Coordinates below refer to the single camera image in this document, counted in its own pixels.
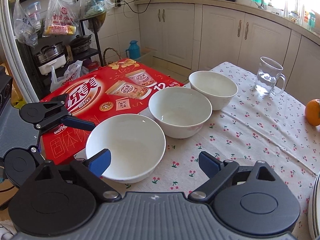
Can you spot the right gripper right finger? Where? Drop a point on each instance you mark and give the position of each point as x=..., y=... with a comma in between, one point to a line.
x=220, y=174

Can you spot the teal thermos jug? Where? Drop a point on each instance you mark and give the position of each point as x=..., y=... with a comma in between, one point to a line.
x=133, y=52

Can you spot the black storage shelf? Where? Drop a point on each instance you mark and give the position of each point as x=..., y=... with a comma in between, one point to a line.
x=40, y=83

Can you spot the white kitchen cabinets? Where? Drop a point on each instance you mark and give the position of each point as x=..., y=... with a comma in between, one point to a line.
x=190, y=35

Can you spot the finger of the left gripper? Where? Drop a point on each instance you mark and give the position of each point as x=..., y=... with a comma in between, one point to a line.
x=47, y=115

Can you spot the glass water mug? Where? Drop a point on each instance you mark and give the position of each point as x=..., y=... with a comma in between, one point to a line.
x=269, y=72

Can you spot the white fruit plate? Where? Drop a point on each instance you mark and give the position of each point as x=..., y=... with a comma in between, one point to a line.
x=314, y=210

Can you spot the plastic bag with snacks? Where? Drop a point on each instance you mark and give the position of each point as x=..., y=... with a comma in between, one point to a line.
x=59, y=19

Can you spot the red drink carton box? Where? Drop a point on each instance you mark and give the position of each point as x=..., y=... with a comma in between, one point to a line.
x=119, y=88

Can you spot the cherry print tablecloth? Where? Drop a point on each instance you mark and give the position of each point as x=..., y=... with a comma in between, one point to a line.
x=250, y=128

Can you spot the wicker basket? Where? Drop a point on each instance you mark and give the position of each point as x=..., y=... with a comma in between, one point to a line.
x=110, y=55

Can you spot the white bowl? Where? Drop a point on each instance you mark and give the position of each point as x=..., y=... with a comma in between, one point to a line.
x=217, y=88
x=181, y=112
x=137, y=145

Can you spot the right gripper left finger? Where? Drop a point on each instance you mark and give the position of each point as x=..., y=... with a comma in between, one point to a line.
x=87, y=174

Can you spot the orange with leaf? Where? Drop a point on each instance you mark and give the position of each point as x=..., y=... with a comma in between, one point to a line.
x=312, y=112

